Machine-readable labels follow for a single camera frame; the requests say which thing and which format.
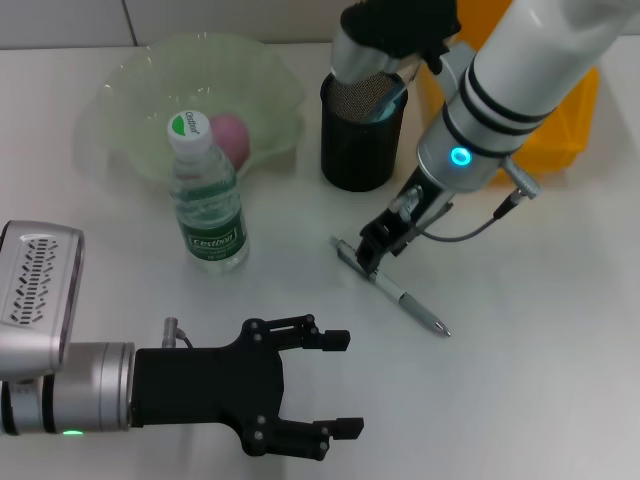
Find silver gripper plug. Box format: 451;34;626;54
163;316;196;350
391;183;425;219

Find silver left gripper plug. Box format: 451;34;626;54
163;316;196;350

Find yellow plastic bin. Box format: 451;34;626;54
418;0;600;189

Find clear green-label water bottle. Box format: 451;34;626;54
167;110;250;274

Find white grey ballpoint pen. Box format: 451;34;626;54
329;236;452;339

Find pink peach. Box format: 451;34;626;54
207;113;251;170

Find black mesh pen holder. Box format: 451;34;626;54
319;69;410;193

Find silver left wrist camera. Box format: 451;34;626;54
0;219;85;376

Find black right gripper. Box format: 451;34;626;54
355;167;457;277

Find green glass fruit plate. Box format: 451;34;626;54
74;32;307;190

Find thin right gripper cable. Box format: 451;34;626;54
422;192;522;243

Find blue scissors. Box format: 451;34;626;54
370;89;407;124

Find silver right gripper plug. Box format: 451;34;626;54
391;183;425;219

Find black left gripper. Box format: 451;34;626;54
132;314;365;462

